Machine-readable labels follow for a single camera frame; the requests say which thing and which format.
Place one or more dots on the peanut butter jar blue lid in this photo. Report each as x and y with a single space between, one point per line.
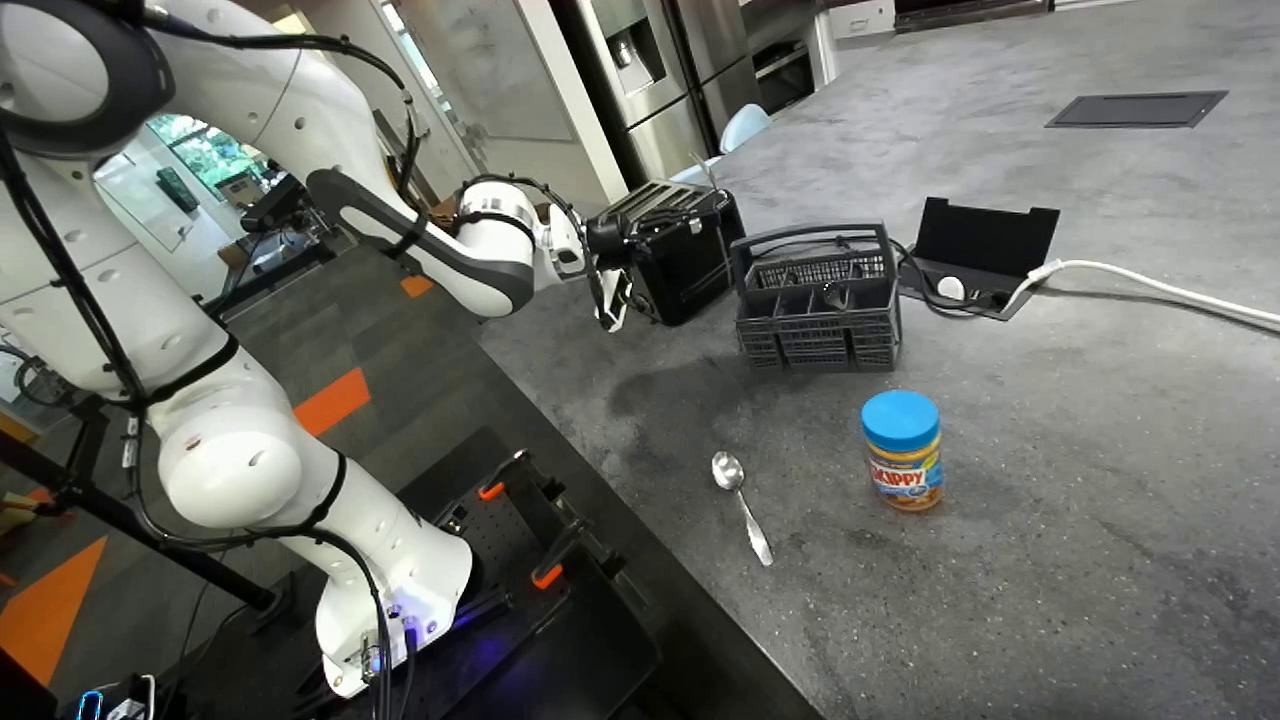
906 467

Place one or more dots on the grey plastic cutlery stand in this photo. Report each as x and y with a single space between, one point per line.
823 335

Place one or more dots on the black and silver toaster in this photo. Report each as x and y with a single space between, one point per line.
684 254

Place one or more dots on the silver metal spoon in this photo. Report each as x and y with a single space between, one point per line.
727 468

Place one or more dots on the black open box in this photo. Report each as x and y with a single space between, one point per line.
987 240

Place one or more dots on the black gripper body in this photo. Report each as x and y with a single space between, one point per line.
607 247

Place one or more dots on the black robot mount platform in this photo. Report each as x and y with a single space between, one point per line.
563 652

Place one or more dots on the black tripod stand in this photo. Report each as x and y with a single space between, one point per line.
134 521

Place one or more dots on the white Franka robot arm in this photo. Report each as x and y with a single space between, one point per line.
225 461

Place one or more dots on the small white round object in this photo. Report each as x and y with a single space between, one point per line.
950 287

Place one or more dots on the dark countertop vent grate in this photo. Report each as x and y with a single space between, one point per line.
1136 109

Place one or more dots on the stainless steel refrigerator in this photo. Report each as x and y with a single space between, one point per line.
664 82

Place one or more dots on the light blue chair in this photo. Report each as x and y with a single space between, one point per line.
746 125

